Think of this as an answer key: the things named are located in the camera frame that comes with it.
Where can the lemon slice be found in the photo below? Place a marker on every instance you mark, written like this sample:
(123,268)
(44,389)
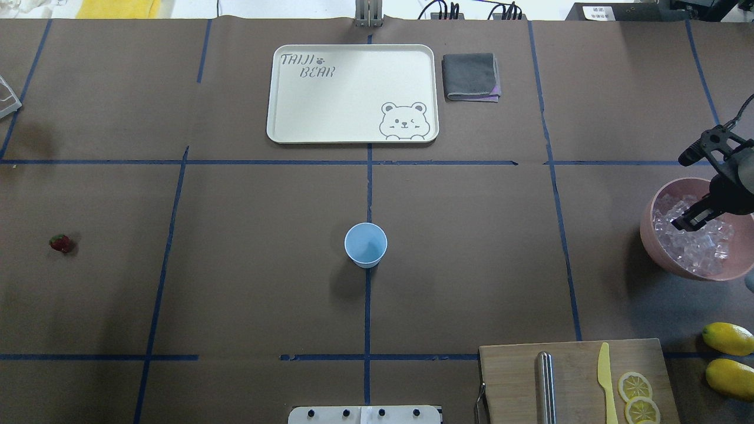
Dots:
(642,410)
(634,385)

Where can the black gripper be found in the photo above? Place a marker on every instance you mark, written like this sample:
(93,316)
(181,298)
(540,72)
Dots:
(738,176)

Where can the pink bowl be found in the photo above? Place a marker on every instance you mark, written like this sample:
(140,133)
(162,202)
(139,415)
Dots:
(739,261)

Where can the steel cylinder black tip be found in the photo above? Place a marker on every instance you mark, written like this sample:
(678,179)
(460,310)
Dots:
(545,388)

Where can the cream bear serving tray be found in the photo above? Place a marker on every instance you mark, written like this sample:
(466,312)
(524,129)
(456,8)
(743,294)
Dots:
(353,94)

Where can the yellow lemon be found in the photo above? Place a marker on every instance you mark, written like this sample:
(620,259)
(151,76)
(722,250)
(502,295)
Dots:
(730,379)
(727,338)

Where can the yellow cloth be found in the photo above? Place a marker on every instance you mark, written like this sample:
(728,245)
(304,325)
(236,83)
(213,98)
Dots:
(107,9)

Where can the yellow plastic knife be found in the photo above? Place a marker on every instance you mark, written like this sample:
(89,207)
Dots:
(604,378)

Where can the light blue plastic cup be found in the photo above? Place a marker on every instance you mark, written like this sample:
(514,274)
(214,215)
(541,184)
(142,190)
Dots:
(366,244)

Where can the black box with label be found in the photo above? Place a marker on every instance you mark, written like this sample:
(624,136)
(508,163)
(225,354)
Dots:
(653,11)

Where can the clear ice cubes pile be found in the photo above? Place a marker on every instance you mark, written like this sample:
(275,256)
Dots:
(702,252)

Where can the wooden cutting board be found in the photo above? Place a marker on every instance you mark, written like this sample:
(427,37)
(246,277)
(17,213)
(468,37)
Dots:
(509,372)

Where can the lower yellow lemon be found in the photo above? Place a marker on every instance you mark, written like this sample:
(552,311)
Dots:
(730,379)

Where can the aluminium frame post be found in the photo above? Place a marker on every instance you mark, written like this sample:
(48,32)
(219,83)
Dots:
(369,13)

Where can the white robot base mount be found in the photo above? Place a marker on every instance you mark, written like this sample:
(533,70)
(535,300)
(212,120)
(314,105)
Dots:
(367,414)

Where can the red strawberry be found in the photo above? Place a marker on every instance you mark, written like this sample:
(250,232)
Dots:
(61,243)

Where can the white wire cup rack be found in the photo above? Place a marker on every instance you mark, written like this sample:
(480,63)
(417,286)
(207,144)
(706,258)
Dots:
(10,102)

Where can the upper yellow lemon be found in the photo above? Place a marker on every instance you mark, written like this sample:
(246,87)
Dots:
(727,338)

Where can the grey folded cloth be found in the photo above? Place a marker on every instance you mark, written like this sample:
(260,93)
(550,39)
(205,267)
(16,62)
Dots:
(471,77)

